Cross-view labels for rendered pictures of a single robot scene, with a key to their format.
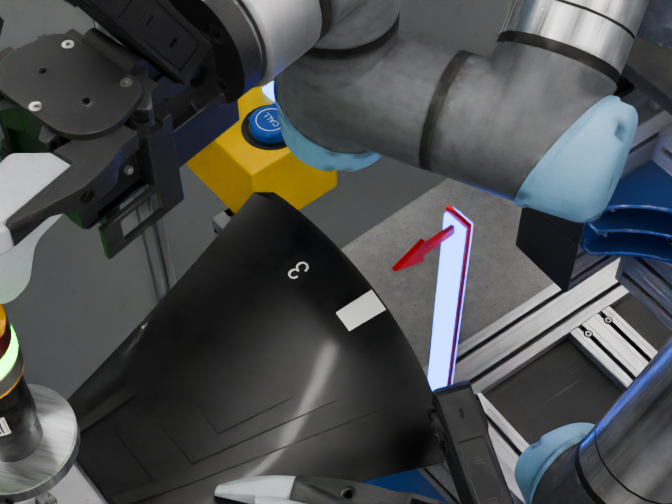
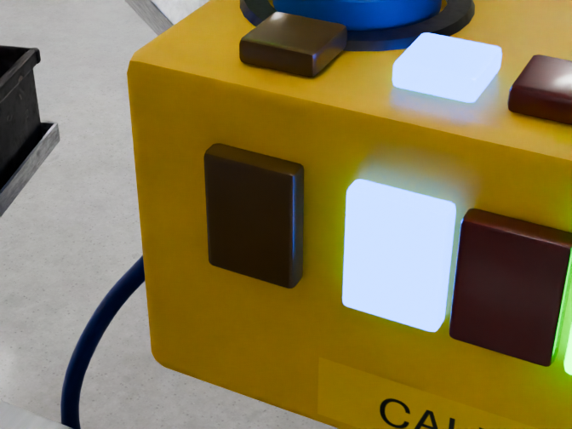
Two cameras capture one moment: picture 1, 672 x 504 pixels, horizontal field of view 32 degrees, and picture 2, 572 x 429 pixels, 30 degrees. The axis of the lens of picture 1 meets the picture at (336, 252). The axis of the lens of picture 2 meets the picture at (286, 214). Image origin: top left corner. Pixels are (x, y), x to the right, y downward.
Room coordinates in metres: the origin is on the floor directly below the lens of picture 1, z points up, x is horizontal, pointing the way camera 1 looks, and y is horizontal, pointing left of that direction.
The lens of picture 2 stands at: (0.95, -0.06, 1.17)
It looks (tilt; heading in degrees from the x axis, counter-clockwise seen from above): 33 degrees down; 155
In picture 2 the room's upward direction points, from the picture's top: straight up
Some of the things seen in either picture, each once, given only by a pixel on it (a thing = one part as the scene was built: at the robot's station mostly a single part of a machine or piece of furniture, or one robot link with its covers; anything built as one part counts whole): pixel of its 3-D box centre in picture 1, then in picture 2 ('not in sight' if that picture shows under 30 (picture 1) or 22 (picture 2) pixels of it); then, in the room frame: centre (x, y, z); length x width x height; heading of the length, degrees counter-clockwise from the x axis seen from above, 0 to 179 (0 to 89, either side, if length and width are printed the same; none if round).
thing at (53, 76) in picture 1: (127, 105); not in sight; (0.41, 0.10, 1.44); 0.12 x 0.08 x 0.09; 139
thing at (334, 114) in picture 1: (360, 83); not in sight; (0.52, -0.02, 1.34); 0.11 x 0.08 x 0.11; 63
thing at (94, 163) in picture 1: (62, 162); not in sight; (0.35, 0.12, 1.46); 0.09 x 0.05 x 0.02; 147
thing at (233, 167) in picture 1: (246, 137); (514, 226); (0.77, 0.08, 1.02); 0.16 x 0.10 x 0.11; 39
